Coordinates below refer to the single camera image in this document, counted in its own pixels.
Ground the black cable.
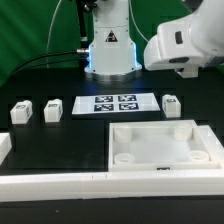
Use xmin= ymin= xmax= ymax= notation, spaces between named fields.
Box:
xmin=9 ymin=49 xmax=91 ymax=78

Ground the white obstacle fence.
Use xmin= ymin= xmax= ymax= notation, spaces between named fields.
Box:
xmin=0 ymin=125 xmax=224 ymax=204

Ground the white thin cable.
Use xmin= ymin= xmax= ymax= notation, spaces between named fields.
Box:
xmin=45 ymin=0 xmax=64 ymax=69

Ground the green backdrop curtain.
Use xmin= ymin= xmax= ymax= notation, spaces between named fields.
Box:
xmin=0 ymin=0 xmax=224 ymax=88

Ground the white sheet with markers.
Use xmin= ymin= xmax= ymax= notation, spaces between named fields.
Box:
xmin=72 ymin=93 xmax=160 ymax=115

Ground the white square tabletop part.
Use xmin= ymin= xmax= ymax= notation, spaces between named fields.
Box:
xmin=108 ymin=120 xmax=224 ymax=172

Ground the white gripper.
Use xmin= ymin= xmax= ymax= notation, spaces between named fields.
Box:
xmin=175 ymin=66 xmax=199 ymax=78

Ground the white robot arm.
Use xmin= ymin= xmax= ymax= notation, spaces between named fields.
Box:
xmin=78 ymin=0 xmax=224 ymax=81

